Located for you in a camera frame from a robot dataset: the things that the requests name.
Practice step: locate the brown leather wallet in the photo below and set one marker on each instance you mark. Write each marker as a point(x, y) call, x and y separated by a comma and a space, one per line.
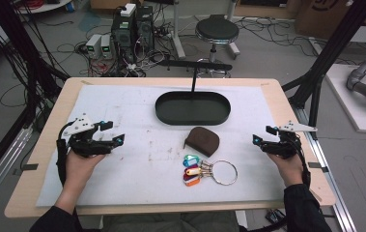
point(203, 140)

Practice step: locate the white metal desk leg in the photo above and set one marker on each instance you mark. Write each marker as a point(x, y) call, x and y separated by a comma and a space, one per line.
point(233, 48)
point(178, 35)

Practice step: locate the cardboard box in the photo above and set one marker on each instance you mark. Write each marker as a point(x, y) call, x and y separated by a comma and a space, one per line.
point(332, 16)

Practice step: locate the black metal frame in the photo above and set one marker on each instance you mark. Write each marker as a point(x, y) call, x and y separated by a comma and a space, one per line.
point(328, 54)
point(26, 64)

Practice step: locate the person's left hand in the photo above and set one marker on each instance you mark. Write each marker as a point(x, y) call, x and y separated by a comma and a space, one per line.
point(79, 170)

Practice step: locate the black computer tower green label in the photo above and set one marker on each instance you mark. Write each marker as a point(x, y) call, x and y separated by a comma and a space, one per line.
point(124, 38)

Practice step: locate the person's right hand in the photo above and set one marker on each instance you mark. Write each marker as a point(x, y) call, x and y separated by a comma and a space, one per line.
point(290, 170)

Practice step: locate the white round table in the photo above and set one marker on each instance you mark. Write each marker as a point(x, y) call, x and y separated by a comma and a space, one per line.
point(47, 6)

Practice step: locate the white box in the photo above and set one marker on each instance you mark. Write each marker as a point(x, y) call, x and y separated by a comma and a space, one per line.
point(128, 10)

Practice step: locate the white bench power supply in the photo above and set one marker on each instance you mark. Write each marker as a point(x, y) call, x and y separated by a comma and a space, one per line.
point(93, 45)
point(106, 46)

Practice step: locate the person's lap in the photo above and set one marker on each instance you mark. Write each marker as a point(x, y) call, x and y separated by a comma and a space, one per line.
point(171, 224)

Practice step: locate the aluminium rail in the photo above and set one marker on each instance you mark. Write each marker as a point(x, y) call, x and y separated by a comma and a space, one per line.
point(328, 180)
point(0, 174)

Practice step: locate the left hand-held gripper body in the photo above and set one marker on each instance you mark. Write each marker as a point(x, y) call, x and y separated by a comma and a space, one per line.
point(80, 145)

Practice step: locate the black round stool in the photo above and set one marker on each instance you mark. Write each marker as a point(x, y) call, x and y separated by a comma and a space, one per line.
point(217, 30)

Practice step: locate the black tape piece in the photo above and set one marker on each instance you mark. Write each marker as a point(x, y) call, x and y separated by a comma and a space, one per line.
point(29, 167)
point(317, 166)

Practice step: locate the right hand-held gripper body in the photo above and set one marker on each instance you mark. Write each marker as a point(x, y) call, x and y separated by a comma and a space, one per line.
point(287, 145)

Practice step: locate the white platform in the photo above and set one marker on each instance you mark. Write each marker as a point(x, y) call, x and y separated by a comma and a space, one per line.
point(354, 109)

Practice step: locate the black oval tray with stand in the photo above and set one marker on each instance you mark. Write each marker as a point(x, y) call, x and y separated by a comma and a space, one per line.
point(191, 109)

